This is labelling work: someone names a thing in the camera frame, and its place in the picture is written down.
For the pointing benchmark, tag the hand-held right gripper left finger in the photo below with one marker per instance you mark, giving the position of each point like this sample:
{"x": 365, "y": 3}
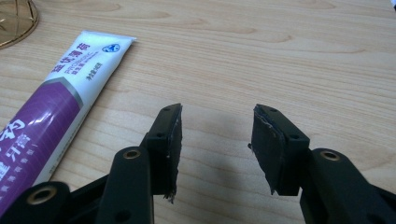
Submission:
{"x": 163, "y": 155}

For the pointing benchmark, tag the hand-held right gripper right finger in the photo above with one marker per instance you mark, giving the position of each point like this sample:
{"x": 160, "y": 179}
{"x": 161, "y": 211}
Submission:
{"x": 277, "y": 155}

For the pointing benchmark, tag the purple and white toothpaste tube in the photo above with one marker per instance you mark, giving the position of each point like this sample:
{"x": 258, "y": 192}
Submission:
{"x": 46, "y": 121}

